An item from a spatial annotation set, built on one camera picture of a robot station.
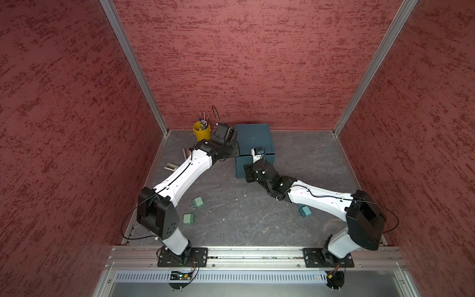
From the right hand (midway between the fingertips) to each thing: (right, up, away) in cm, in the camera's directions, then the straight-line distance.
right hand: (247, 168), depth 84 cm
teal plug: (+27, -20, 0) cm, 34 cm away
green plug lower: (-27, -23, -1) cm, 36 cm away
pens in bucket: (-24, +24, +17) cm, 38 cm away
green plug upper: (-24, -17, +3) cm, 29 cm away
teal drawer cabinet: (+1, +15, +3) cm, 16 cm away
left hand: (-6, +7, -1) cm, 9 cm away
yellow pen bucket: (-26, +17, +18) cm, 36 cm away
